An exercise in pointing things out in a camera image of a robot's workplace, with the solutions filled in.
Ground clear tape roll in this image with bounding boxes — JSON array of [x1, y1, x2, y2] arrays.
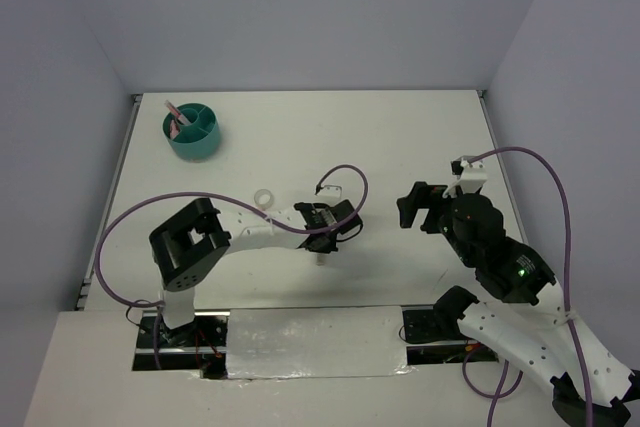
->
[[254, 189, 274, 211]]

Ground red pink pen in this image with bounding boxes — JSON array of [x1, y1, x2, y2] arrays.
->
[[164, 100, 191, 126]]

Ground pink capped highlighter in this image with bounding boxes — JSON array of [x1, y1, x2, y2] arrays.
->
[[169, 120, 180, 140]]

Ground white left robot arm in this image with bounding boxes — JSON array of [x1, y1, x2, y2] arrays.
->
[[149, 198, 364, 347]]

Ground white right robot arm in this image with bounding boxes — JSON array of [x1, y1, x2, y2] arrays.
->
[[396, 182, 639, 426]]

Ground silver foil tape sheet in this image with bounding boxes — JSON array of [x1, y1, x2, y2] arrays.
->
[[226, 306, 411, 380]]

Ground teal round compartment organizer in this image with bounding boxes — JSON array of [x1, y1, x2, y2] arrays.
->
[[162, 103, 221, 162]]

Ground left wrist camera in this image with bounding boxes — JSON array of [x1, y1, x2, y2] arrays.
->
[[315, 185, 342, 200]]

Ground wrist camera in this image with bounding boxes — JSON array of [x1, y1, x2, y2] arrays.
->
[[442, 156, 488, 199], [315, 185, 342, 200]]

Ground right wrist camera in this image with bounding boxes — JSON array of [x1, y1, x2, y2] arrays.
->
[[442, 156, 488, 199]]

